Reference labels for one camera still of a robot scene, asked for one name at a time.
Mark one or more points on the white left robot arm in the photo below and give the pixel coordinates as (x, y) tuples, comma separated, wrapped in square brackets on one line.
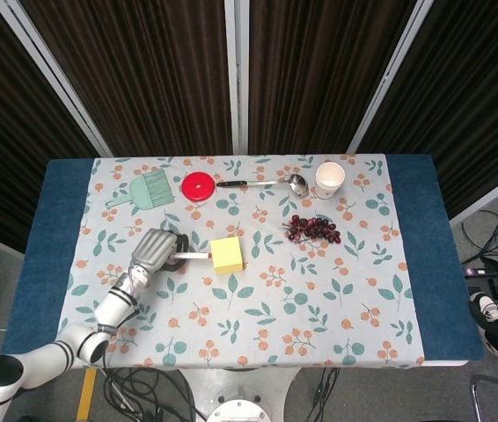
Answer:
[(77, 334)]

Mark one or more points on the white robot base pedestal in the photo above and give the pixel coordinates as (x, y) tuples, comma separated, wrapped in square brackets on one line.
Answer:
[(238, 391)]

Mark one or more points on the yellow floor tape strip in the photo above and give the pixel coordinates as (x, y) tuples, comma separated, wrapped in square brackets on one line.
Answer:
[(86, 393)]

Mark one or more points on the dark red grape bunch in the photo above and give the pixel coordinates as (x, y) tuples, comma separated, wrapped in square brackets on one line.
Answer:
[(315, 229)]

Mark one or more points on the green plastic brush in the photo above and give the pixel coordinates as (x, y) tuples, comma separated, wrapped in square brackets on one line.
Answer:
[(152, 190)]

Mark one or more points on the dark ribbed partition panel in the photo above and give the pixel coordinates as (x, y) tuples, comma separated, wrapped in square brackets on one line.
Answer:
[(315, 74), (473, 110), (152, 74), (20, 145)]

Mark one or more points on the yellow cube block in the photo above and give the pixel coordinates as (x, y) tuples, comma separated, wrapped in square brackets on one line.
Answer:
[(228, 255)]

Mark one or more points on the white partition post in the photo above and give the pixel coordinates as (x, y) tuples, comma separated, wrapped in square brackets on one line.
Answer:
[(53, 79), (236, 74), (491, 193), (385, 79)]

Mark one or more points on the black power strip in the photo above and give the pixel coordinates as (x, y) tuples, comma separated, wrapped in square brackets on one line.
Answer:
[(478, 271)]

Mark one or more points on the blue felt table cover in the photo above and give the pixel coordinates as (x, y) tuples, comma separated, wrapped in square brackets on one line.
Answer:
[(434, 264)]

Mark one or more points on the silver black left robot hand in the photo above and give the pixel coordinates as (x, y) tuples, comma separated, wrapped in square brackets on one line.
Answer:
[(154, 250)]

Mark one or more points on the chrome tube frame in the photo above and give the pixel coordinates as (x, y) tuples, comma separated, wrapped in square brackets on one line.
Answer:
[(480, 397)]

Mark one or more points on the floral tablecloth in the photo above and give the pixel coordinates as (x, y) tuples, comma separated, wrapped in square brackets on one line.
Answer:
[(275, 316)]

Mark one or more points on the red round lid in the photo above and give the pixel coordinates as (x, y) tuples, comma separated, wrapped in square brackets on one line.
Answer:
[(198, 186)]

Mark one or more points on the red white marker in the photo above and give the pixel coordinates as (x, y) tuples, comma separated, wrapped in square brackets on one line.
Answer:
[(192, 255)]

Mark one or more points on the white paper cup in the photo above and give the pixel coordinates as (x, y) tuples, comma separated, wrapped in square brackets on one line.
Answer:
[(329, 180)]

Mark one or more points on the white black sneaker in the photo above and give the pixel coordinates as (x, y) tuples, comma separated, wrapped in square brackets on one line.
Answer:
[(488, 305)]

